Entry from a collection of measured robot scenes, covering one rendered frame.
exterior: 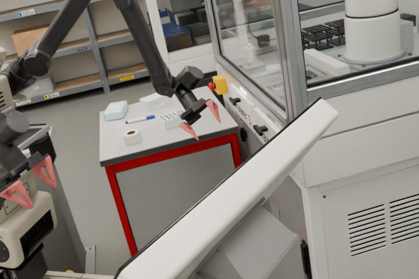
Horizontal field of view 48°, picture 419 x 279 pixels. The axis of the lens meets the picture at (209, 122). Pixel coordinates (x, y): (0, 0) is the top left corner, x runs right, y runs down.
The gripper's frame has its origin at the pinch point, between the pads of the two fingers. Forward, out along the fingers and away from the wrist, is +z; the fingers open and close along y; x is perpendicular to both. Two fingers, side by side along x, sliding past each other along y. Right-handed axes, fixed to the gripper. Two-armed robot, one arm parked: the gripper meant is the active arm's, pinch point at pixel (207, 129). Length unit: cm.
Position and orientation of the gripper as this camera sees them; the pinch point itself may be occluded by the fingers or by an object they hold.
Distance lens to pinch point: 158.1
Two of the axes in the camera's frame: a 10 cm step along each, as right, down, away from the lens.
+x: -3.9, -2.1, -9.0
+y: -7.6, 6.2, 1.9
